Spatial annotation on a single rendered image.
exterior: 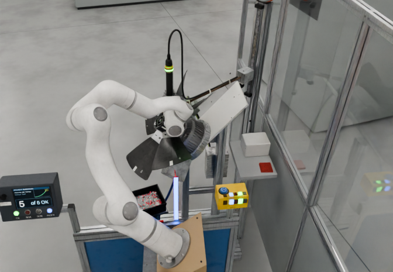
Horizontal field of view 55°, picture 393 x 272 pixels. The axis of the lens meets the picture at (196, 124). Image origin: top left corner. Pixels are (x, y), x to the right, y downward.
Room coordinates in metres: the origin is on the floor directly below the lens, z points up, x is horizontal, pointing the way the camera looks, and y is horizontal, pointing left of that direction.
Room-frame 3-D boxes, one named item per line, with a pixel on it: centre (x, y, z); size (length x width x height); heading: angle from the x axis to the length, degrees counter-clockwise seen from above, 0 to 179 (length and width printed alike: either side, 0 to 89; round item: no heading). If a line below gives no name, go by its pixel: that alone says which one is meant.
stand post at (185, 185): (1.83, 0.06, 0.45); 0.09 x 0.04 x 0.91; 9
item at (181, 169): (1.63, 0.11, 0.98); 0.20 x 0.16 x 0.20; 99
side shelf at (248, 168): (1.88, -0.38, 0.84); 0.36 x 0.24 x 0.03; 9
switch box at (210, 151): (1.95, -0.15, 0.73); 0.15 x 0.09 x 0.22; 99
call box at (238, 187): (1.37, -0.20, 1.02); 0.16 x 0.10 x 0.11; 99
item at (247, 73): (2.11, -0.30, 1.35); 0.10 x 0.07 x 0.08; 134
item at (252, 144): (1.96, -0.40, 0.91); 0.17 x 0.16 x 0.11; 99
